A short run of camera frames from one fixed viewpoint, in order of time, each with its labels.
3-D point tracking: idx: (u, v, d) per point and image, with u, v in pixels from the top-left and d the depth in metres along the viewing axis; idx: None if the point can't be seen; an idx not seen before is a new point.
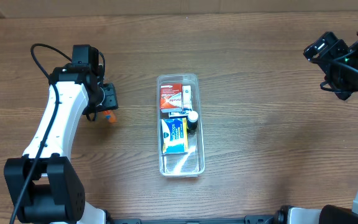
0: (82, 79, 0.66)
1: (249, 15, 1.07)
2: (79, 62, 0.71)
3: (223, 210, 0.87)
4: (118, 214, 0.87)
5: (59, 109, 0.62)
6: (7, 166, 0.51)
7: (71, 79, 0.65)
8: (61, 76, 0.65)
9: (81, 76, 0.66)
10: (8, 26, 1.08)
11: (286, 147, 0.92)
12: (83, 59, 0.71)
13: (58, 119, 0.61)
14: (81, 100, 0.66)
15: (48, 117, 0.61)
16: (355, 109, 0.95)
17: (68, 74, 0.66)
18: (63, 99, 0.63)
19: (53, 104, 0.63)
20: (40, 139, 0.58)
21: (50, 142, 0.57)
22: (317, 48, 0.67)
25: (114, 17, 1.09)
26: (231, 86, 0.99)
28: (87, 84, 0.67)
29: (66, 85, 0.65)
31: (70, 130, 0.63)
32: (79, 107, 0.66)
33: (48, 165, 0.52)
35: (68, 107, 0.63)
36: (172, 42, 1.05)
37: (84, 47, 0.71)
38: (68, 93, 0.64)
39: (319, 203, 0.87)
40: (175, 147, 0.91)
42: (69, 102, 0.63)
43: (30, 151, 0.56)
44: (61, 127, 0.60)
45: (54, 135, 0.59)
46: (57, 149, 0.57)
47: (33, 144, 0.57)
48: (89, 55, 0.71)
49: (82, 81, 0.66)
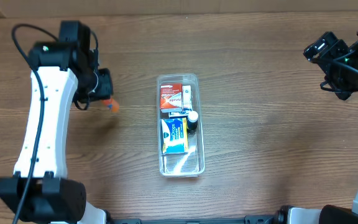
0: (67, 57, 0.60)
1: (249, 16, 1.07)
2: (66, 39, 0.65)
3: (223, 210, 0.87)
4: (118, 214, 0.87)
5: (46, 107, 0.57)
6: (0, 185, 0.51)
7: (55, 60, 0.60)
8: (43, 56, 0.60)
9: (66, 53, 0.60)
10: (7, 26, 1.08)
11: (286, 147, 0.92)
12: (70, 35, 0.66)
13: (46, 121, 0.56)
14: (71, 87, 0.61)
15: (35, 118, 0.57)
16: (355, 109, 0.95)
17: (51, 55, 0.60)
18: (48, 93, 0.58)
19: (38, 101, 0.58)
20: (30, 150, 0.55)
21: (41, 155, 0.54)
22: (317, 48, 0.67)
25: (114, 17, 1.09)
26: (231, 86, 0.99)
28: (73, 61, 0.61)
29: (49, 76, 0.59)
31: (62, 127, 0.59)
32: (68, 96, 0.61)
33: (42, 185, 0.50)
35: (56, 102, 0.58)
36: (172, 42, 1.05)
37: (73, 24, 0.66)
38: (52, 85, 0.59)
39: (319, 203, 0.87)
40: (175, 147, 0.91)
42: (56, 98, 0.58)
43: (22, 167, 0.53)
44: (51, 131, 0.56)
45: (45, 145, 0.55)
46: (50, 163, 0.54)
47: (24, 157, 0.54)
48: (78, 33, 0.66)
49: (67, 59, 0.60)
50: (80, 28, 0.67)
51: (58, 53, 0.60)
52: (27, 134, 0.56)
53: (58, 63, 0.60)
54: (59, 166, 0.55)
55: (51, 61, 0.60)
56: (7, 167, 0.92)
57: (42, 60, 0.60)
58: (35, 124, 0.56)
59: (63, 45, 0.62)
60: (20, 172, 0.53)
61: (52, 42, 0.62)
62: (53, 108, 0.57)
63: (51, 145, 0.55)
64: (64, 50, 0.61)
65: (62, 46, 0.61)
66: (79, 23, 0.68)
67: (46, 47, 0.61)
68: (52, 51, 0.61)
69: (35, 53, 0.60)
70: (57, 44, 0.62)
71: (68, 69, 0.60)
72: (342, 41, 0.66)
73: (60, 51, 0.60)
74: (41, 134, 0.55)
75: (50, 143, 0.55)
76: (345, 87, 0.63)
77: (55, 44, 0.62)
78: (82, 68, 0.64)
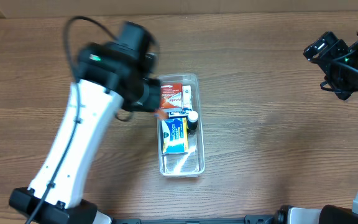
0: (118, 73, 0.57)
1: (249, 15, 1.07)
2: (125, 46, 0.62)
3: (222, 210, 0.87)
4: (118, 214, 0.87)
5: (78, 130, 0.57)
6: (15, 198, 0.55)
7: (104, 75, 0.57)
8: (92, 66, 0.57)
9: (117, 72, 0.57)
10: (7, 26, 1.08)
11: (286, 147, 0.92)
12: (130, 44, 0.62)
13: (74, 147, 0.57)
14: (109, 111, 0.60)
15: (64, 140, 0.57)
16: (355, 109, 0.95)
17: (102, 66, 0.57)
18: (82, 116, 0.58)
19: (71, 121, 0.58)
20: (51, 171, 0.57)
21: (58, 182, 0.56)
22: (318, 48, 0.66)
25: (114, 17, 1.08)
26: (231, 86, 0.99)
28: (123, 81, 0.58)
29: (89, 98, 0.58)
31: (89, 154, 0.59)
32: (105, 120, 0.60)
33: (53, 213, 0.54)
35: (89, 128, 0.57)
36: (172, 42, 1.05)
37: (135, 32, 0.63)
38: (91, 108, 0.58)
39: (319, 203, 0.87)
40: (175, 147, 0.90)
42: (90, 124, 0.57)
43: (38, 186, 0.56)
44: (76, 159, 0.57)
45: (64, 173, 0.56)
46: (64, 193, 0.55)
47: (43, 177, 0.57)
48: (136, 43, 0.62)
49: (118, 75, 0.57)
50: (139, 38, 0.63)
51: (109, 68, 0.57)
52: (53, 153, 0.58)
53: (106, 80, 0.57)
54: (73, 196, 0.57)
55: (99, 74, 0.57)
56: (7, 167, 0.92)
57: (91, 68, 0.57)
58: (63, 145, 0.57)
59: (117, 58, 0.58)
60: (35, 191, 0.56)
61: (107, 50, 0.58)
62: (84, 133, 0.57)
63: (71, 176, 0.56)
64: (117, 63, 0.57)
65: (116, 59, 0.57)
66: (141, 30, 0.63)
67: (99, 55, 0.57)
68: (104, 60, 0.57)
69: (86, 58, 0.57)
70: (111, 54, 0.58)
71: (112, 93, 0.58)
72: (341, 41, 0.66)
73: (112, 68, 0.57)
74: (65, 159, 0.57)
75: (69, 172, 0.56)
76: (345, 88, 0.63)
77: (111, 53, 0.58)
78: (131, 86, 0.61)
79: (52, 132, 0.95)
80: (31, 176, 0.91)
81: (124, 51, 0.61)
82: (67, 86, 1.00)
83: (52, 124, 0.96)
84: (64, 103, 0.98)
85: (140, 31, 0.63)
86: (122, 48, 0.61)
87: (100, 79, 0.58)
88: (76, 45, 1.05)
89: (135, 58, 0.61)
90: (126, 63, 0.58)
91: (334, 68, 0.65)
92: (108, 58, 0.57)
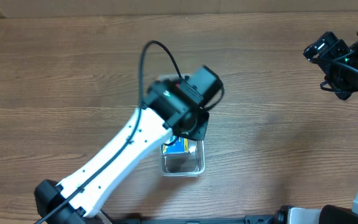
0: (178, 117, 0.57)
1: (249, 15, 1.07)
2: (194, 88, 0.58)
3: (222, 210, 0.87)
4: (118, 214, 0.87)
5: (127, 151, 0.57)
6: (43, 187, 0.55)
7: (166, 112, 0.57)
8: (159, 99, 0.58)
9: (181, 113, 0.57)
10: (7, 26, 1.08)
11: (286, 147, 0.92)
12: (200, 86, 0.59)
13: (115, 165, 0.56)
14: (158, 142, 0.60)
15: (110, 154, 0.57)
16: (355, 109, 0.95)
17: (167, 104, 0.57)
18: (135, 139, 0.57)
19: (123, 139, 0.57)
20: (86, 177, 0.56)
21: (89, 189, 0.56)
22: (317, 48, 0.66)
25: (114, 17, 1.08)
26: (231, 86, 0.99)
28: (182, 122, 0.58)
29: (147, 123, 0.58)
31: (124, 173, 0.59)
32: (152, 147, 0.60)
33: (73, 215, 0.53)
35: (136, 152, 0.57)
36: (172, 42, 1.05)
37: (210, 78, 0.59)
38: (145, 135, 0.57)
39: (319, 203, 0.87)
40: (175, 147, 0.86)
42: (139, 148, 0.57)
43: (68, 185, 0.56)
44: (111, 177, 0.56)
45: (97, 183, 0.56)
46: (89, 201, 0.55)
47: (76, 178, 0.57)
48: (207, 91, 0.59)
49: (178, 119, 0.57)
50: (210, 83, 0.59)
51: (172, 109, 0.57)
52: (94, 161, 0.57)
53: (167, 116, 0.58)
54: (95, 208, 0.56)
55: (161, 109, 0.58)
56: (7, 167, 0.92)
57: (156, 101, 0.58)
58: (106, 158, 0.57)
59: (184, 100, 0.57)
60: (63, 189, 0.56)
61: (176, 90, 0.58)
62: (131, 155, 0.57)
63: (101, 189, 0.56)
64: (181, 109, 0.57)
65: (183, 102, 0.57)
66: (217, 79, 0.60)
67: (169, 92, 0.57)
68: (170, 100, 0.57)
69: (156, 90, 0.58)
70: (179, 96, 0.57)
71: (169, 129, 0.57)
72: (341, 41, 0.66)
73: (176, 111, 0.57)
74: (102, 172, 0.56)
75: (101, 184, 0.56)
76: (346, 88, 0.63)
77: (181, 94, 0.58)
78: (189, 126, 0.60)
79: (52, 132, 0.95)
80: (31, 177, 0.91)
81: (191, 94, 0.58)
82: (67, 86, 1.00)
83: (52, 124, 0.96)
84: (64, 103, 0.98)
85: (216, 78, 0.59)
86: (192, 91, 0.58)
87: (163, 113, 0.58)
88: (76, 45, 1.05)
89: (201, 104, 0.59)
90: (191, 107, 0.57)
91: (334, 68, 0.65)
92: (176, 98, 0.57)
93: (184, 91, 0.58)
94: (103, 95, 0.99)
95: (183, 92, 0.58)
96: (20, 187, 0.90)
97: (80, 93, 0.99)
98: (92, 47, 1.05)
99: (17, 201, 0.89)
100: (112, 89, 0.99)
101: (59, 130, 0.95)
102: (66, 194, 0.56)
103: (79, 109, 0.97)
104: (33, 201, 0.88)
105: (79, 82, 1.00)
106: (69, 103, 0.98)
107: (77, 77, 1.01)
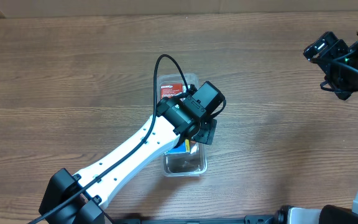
0: (184, 128, 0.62)
1: (249, 15, 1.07)
2: (198, 102, 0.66)
3: (223, 210, 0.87)
4: (118, 214, 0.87)
5: (142, 149, 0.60)
6: (60, 173, 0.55)
7: (175, 122, 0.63)
8: (169, 111, 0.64)
9: (186, 126, 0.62)
10: (7, 26, 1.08)
11: (286, 147, 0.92)
12: (203, 101, 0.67)
13: (131, 160, 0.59)
14: (166, 147, 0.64)
15: (125, 150, 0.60)
16: (355, 109, 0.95)
17: (174, 116, 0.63)
18: (150, 139, 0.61)
19: (138, 138, 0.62)
20: (102, 168, 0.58)
21: (105, 180, 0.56)
22: (318, 48, 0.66)
25: (114, 17, 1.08)
26: (231, 86, 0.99)
28: (186, 133, 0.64)
29: (161, 125, 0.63)
31: (135, 172, 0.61)
32: (161, 150, 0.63)
33: (89, 202, 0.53)
35: (150, 151, 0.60)
36: (172, 42, 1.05)
37: (212, 93, 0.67)
38: (159, 136, 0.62)
39: (319, 203, 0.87)
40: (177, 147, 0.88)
42: (153, 147, 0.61)
43: (85, 175, 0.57)
44: (127, 171, 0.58)
45: (113, 175, 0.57)
46: (104, 191, 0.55)
47: (92, 169, 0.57)
48: (209, 104, 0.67)
49: (184, 130, 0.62)
50: (212, 98, 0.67)
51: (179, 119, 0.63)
52: (110, 156, 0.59)
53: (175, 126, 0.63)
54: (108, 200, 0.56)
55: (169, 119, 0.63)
56: (7, 167, 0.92)
57: (165, 113, 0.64)
58: (122, 154, 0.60)
59: (189, 114, 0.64)
60: (80, 178, 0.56)
61: (183, 104, 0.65)
62: (145, 152, 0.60)
63: (117, 181, 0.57)
64: (187, 121, 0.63)
65: (189, 113, 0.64)
66: (220, 94, 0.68)
67: (178, 105, 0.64)
68: (178, 112, 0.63)
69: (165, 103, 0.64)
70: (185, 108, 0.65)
71: (178, 135, 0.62)
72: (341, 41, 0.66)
73: (183, 122, 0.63)
74: (119, 165, 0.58)
75: (117, 177, 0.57)
76: (346, 87, 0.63)
77: (186, 107, 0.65)
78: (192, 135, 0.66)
79: (52, 132, 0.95)
80: (31, 177, 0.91)
81: (196, 107, 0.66)
82: (67, 86, 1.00)
83: (51, 124, 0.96)
84: (64, 103, 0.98)
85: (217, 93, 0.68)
86: (197, 104, 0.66)
87: (171, 123, 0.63)
88: (76, 45, 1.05)
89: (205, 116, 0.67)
90: (196, 118, 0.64)
91: (334, 68, 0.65)
92: (183, 111, 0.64)
93: (189, 105, 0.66)
94: (102, 94, 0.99)
95: (188, 105, 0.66)
96: (20, 187, 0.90)
97: (80, 93, 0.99)
98: (92, 47, 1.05)
99: (17, 201, 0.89)
100: (112, 89, 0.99)
101: (59, 130, 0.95)
102: (84, 183, 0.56)
103: (79, 109, 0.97)
104: (33, 201, 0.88)
105: (79, 82, 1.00)
106: (69, 103, 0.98)
107: (77, 77, 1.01)
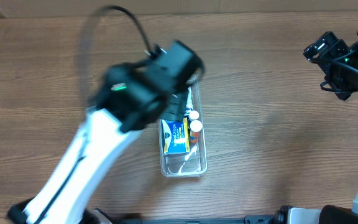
0: (140, 113, 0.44)
1: (249, 15, 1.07)
2: (163, 69, 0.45)
3: (223, 210, 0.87)
4: (118, 214, 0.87)
5: (82, 164, 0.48)
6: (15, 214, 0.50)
7: (128, 102, 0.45)
8: (116, 89, 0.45)
9: (143, 104, 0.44)
10: (7, 26, 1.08)
11: (286, 147, 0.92)
12: (171, 66, 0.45)
13: (70, 185, 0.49)
14: (123, 145, 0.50)
15: (66, 169, 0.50)
16: (355, 109, 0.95)
17: (126, 94, 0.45)
18: (87, 150, 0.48)
19: (76, 151, 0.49)
20: (47, 200, 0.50)
21: (53, 212, 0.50)
22: (317, 48, 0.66)
25: (114, 17, 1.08)
26: (231, 86, 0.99)
28: (145, 116, 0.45)
29: (101, 123, 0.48)
31: (91, 184, 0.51)
32: (119, 150, 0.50)
33: None
35: (96, 165, 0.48)
36: (172, 42, 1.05)
37: (183, 55, 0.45)
38: (99, 142, 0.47)
39: (319, 203, 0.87)
40: (177, 147, 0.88)
42: (97, 159, 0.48)
43: (33, 210, 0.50)
44: (71, 197, 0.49)
45: (61, 205, 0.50)
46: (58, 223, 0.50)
47: (38, 200, 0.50)
48: (181, 71, 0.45)
49: (137, 116, 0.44)
50: (186, 62, 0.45)
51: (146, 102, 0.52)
52: (48, 185, 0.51)
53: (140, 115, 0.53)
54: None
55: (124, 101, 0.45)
56: (7, 167, 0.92)
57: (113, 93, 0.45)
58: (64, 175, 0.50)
59: (148, 88, 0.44)
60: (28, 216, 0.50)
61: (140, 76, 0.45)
62: (90, 168, 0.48)
63: (69, 207, 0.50)
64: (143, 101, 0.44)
65: (149, 86, 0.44)
66: (194, 56, 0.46)
67: (128, 79, 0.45)
68: (128, 90, 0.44)
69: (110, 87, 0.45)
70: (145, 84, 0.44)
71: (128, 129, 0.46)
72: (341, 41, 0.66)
73: (138, 99, 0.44)
74: (59, 195, 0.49)
75: (67, 203, 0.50)
76: (345, 87, 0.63)
77: (147, 78, 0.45)
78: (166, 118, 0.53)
79: (52, 132, 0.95)
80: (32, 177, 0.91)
81: (160, 76, 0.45)
82: (67, 86, 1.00)
83: (51, 124, 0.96)
84: (64, 103, 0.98)
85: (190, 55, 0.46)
86: (161, 73, 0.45)
87: (123, 105, 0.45)
88: (75, 45, 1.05)
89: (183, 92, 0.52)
90: (158, 93, 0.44)
91: (334, 68, 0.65)
92: (138, 84, 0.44)
93: (151, 75, 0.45)
94: None
95: (150, 76, 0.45)
96: (20, 187, 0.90)
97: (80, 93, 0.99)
98: (92, 47, 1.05)
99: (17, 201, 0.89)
100: None
101: (59, 130, 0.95)
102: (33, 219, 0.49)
103: (79, 109, 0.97)
104: None
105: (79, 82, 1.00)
106: (69, 103, 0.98)
107: (77, 77, 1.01)
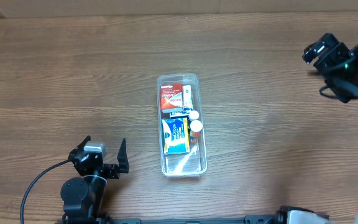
0: (92, 173, 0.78)
1: (249, 16, 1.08)
2: (82, 158, 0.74)
3: (223, 210, 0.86)
4: (117, 214, 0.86)
5: None
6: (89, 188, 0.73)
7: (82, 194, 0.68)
8: (97, 178, 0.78)
9: (95, 174, 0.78)
10: (8, 26, 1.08)
11: (286, 147, 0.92)
12: (86, 151, 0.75)
13: None
14: None
15: None
16: (355, 109, 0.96)
17: (89, 168, 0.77)
18: None
19: None
20: None
21: None
22: (317, 52, 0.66)
25: (114, 17, 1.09)
26: (231, 86, 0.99)
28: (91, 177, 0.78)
29: None
31: None
32: None
33: (91, 191, 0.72)
35: None
36: (172, 42, 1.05)
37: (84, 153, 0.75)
38: None
39: (319, 203, 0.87)
40: (177, 147, 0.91)
42: None
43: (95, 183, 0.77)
44: None
45: None
46: (94, 174, 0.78)
47: None
48: (84, 165, 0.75)
49: (95, 175, 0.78)
50: (89, 161, 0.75)
51: (79, 218, 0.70)
52: None
53: (78, 194, 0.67)
54: (95, 180, 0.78)
55: (99, 167, 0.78)
56: (7, 167, 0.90)
57: (96, 175, 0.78)
58: None
59: (91, 172, 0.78)
60: (94, 177, 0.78)
61: (81, 167, 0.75)
62: None
63: None
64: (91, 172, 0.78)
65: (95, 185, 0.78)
66: (75, 161, 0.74)
67: (97, 173, 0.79)
68: (91, 176, 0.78)
69: (80, 167, 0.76)
70: (87, 221, 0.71)
71: (96, 175, 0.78)
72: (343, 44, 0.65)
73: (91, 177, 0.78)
74: None
75: None
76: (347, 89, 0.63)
77: (84, 163, 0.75)
78: (86, 187, 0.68)
79: (52, 132, 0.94)
80: (30, 177, 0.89)
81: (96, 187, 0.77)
82: (67, 86, 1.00)
83: (52, 124, 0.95)
84: (64, 103, 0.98)
85: (100, 154, 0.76)
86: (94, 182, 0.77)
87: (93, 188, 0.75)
88: (75, 45, 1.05)
89: (84, 200, 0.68)
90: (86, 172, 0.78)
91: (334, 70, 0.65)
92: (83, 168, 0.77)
93: (84, 162, 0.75)
94: (103, 94, 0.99)
95: (86, 162, 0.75)
96: (20, 187, 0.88)
97: (80, 93, 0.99)
98: (92, 47, 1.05)
99: (17, 201, 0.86)
100: (113, 89, 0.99)
101: (59, 130, 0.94)
102: (96, 178, 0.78)
103: (79, 109, 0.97)
104: (33, 201, 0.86)
105: (79, 81, 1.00)
106: (69, 103, 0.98)
107: (77, 77, 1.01)
